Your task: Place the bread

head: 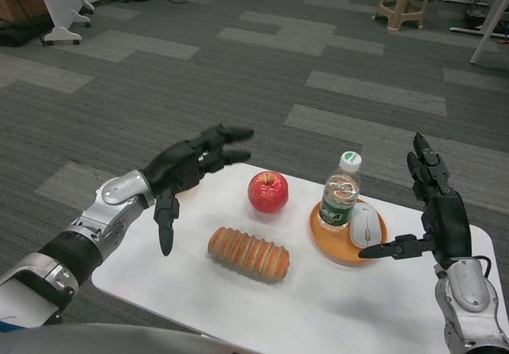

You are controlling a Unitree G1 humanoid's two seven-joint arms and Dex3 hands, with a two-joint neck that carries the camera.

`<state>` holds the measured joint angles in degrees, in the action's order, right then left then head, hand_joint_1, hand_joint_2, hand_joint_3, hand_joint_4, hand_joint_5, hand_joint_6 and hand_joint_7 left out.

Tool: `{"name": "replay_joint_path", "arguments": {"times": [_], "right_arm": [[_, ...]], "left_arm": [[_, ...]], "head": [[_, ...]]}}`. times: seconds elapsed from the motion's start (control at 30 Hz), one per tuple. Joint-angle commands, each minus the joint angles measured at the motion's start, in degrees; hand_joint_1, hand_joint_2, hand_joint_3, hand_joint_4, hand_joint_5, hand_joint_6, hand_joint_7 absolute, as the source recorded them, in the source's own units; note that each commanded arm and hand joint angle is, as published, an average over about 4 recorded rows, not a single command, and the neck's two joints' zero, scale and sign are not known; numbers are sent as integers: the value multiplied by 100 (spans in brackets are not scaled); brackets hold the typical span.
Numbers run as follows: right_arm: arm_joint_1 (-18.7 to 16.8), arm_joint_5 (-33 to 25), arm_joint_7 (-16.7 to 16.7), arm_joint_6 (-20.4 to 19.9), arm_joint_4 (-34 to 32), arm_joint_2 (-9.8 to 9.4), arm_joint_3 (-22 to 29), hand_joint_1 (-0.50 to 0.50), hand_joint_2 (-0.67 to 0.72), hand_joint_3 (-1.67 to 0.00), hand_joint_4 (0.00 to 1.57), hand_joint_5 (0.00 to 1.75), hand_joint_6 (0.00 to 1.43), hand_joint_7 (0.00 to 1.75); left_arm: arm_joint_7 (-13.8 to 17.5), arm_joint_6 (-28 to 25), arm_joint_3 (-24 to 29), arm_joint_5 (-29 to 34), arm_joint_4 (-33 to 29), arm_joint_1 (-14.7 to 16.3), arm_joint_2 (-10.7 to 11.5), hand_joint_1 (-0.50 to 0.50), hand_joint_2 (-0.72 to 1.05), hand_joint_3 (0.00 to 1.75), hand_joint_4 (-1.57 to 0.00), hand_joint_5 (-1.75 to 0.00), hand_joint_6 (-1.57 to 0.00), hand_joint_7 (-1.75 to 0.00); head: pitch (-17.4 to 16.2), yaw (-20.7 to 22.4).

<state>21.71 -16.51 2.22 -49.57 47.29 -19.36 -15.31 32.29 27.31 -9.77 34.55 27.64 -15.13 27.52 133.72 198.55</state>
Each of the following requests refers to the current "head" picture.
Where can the white desk leg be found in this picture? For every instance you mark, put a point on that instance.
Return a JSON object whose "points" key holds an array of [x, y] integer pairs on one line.
{"points": [[490, 16]]}

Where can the ridged orange bread loaf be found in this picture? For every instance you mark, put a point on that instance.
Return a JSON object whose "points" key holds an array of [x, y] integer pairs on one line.
{"points": [[248, 254]]}

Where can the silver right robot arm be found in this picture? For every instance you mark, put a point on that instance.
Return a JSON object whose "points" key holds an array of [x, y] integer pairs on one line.
{"points": [[469, 306]]}

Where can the white computer mouse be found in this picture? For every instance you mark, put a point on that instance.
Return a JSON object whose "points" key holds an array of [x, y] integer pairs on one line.
{"points": [[365, 226]]}

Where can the white rolling partition stand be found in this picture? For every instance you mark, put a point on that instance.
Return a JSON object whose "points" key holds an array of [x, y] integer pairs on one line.
{"points": [[65, 6]]}

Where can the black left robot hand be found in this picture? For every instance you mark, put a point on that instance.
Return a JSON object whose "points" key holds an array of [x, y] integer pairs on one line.
{"points": [[179, 171]]}

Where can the silver robot chest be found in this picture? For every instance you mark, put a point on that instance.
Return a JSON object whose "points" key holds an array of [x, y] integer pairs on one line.
{"points": [[111, 340]]}

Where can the beige plastic stool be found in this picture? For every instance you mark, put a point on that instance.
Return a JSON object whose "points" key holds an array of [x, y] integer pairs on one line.
{"points": [[403, 0]]}

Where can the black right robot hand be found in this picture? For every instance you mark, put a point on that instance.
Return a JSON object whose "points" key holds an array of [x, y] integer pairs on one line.
{"points": [[445, 219]]}

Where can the clear water bottle green label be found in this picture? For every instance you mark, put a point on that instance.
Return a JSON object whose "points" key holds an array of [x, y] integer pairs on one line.
{"points": [[340, 199]]}

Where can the orange round plate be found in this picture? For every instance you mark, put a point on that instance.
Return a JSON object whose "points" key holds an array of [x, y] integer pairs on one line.
{"points": [[338, 238]]}

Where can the red apple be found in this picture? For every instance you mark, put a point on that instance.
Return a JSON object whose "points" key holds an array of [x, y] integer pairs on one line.
{"points": [[268, 192]]}

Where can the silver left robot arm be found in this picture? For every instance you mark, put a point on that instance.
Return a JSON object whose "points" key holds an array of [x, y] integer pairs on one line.
{"points": [[79, 242]]}

